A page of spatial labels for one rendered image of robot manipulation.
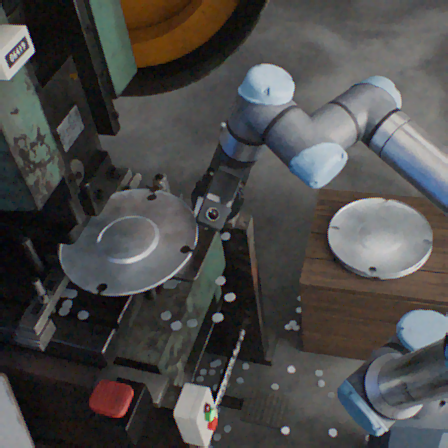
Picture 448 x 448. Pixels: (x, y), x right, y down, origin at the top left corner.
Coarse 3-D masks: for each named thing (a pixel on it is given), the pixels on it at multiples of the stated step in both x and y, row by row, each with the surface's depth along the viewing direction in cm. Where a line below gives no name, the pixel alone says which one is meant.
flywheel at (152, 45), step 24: (120, 0) 130; (144, 0) 128; (168, 0) 126; (192, 0) 125; (216, 0) 119; (240, 0) 123; (144, 24) 132; (168, 24) 129; (192, 24) 125; (216, 24) 123; (144, 48) 133; (168, 48) 131; (192, 48) 129
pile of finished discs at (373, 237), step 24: (336, 216) 182; (360, 216) 181; (384, 216) 180; (408, 216) 178; (336, 240) 176; (360, 240) 174; (384, 240) 173; (408, 240) 172; (432, 240) 171; (360, 264) 169; (384, 264) 168; (408, 264) 167
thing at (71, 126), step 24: (48, 72) 103; (72, 72) 107; (48, 96) 101; (72, 96) 108; (72, 120) 109; (72, 144) 111; (96, 144) 119; (72, 168) 110; (96, 168) 115; (96, 192) 115; (48, 216) 118; (72, 216) 116
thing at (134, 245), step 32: (128, 192) 138; (160, 192) 137; (96, 224) 133; (128, 224) 131; (160, 224) 130; (192, 224) 129; (64, 256) 127; (96, 256) 126; (128, 256) 124; (160, 256) 124; (128, 288) 120
